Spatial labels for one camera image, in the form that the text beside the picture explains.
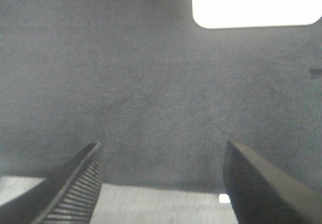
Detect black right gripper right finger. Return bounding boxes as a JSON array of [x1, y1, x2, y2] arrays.
[[223, 140, 321, 223]]

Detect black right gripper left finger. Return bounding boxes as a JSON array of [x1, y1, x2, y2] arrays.
[[1, 143, 102, 223]]

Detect white plastic storage bin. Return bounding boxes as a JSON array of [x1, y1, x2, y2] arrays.
[[192, 0, 321, 29]]

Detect black table mat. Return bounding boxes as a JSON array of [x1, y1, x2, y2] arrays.
[[1, 0, 321, 192]]

